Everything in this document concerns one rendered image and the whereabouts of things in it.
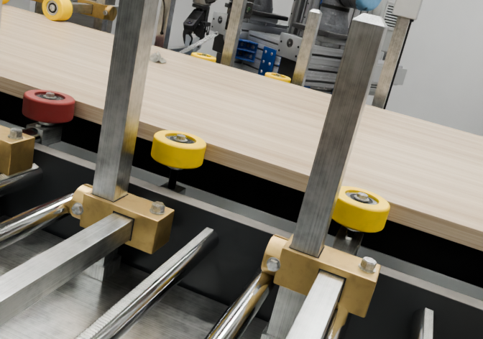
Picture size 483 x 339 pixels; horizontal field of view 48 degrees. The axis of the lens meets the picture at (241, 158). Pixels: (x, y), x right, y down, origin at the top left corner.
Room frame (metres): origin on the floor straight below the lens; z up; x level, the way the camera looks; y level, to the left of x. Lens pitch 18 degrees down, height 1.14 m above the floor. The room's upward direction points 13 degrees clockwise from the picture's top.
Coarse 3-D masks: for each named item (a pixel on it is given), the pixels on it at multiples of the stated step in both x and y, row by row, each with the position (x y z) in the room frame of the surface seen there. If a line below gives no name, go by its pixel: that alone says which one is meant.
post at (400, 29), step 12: (396, 24) 1.65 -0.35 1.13; (408, 24) 1.67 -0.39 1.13; (396, 36) 1.65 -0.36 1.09; (396, 48) 1.64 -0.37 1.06; (396, 60) 1.64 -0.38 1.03; (384, 72) 1.65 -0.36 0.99; (396, 72) 1.65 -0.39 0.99; (384, 84) 1.65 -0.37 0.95; (384, 96) 1.64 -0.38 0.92; (384, 108) 1.65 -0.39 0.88
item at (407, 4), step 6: (396, 0) 1.64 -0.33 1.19; (402, 0) 1.63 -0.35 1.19; (408, 0) 1.63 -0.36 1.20; (414, 0) 1.62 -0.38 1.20; (420, 0) 1.62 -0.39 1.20; (396, 6) 1.64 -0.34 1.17; (402, 6) 1.63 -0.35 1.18; (408, 6) 1.63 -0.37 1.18; (414, 6) 1.62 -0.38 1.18; (420, 6) 1.68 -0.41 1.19; (396, 12) 1.64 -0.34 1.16; (402, 12) 1.63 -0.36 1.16; (408, 12) 1.63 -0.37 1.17; (414, 12) 1.62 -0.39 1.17; (408, 18) 1.63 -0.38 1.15; (414, 18) 1.62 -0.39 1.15
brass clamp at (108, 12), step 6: (78, 0) 1.95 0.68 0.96; (84, 0) 1.94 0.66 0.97; (90, 0) 1.97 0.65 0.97; (96, 6) 1.93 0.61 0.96; (102, 6) 1.92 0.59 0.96; (108, 6) 1.93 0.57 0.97; (96, 12) 1.93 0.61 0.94; (102, 12) 1.92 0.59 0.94; (108, 12) 1.91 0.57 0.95; (114, 12) 1.94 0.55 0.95; (102, 18) 1.92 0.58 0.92; (108, 18) 1.92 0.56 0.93; (114, 18) 1.95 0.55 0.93
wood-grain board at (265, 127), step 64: (0, 64) 1.01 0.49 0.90; (64, 64) 1.14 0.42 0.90; (192, 64) 1.52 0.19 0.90; (192, 128) 0.87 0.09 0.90; (256, 128) 0.97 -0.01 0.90; (320, 128) 1.09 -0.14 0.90; (384, 128) 1.24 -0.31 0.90; (448, 128) 1.44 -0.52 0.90; (384, 192) 0.76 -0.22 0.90; (448, 192) 0.84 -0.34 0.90
